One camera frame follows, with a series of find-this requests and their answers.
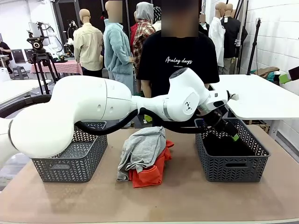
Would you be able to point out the mannequin in cream jacket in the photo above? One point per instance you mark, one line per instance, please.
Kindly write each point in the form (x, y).
(88, 46)

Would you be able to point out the black light stand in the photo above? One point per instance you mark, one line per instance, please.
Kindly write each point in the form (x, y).
(253, 46)

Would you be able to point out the grey plastic lattice basket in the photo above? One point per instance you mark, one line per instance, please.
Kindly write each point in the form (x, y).
(70, 172)
(233, 173)

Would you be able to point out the mannequin in black shirt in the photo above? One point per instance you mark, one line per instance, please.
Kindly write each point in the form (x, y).
(231, 35)

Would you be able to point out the green box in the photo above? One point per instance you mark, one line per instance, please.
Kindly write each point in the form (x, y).
(283, 78)

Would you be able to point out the person in black T-shirt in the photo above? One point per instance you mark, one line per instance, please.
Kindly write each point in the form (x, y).
(177, 51)

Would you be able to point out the person's right forearm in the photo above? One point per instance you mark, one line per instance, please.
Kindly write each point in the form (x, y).
(145, 88)

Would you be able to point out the orange garment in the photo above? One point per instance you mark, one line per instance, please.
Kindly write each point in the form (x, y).
(149, 177)

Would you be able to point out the black garment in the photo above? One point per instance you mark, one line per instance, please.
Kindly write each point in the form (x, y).
(229, 148)

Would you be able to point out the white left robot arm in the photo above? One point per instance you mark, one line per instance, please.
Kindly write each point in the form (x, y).
(81, 102)

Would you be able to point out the mannequin in light blue fleece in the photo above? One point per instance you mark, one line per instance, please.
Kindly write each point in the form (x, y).
(116, 46)

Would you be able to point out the mannequin in white shirt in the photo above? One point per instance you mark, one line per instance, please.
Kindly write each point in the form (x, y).
(216, 37)

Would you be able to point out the brown and green clothes pile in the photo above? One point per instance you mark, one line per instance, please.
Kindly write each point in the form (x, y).
(266, 71)

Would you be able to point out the grey metal stool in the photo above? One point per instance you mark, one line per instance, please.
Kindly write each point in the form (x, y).
(19, 70)

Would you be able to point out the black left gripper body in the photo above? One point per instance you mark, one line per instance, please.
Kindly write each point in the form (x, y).
(224, 122)

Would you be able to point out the mannequin in plaid shirt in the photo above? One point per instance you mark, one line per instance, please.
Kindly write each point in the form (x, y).
(142, 35)

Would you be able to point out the seated bystander in black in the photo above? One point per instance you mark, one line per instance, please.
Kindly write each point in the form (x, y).
(4, 50)

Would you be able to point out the black camera tripod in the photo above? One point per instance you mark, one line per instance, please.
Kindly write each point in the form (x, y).
(37, 44)

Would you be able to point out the light grey garment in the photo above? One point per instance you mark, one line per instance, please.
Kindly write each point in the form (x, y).
(142, 147)

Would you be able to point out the red checkered tablecloth table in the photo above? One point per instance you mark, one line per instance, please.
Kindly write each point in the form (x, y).
(67, 67)

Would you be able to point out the white table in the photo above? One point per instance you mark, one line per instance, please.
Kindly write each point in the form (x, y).
(14, 88)
(257, 98)

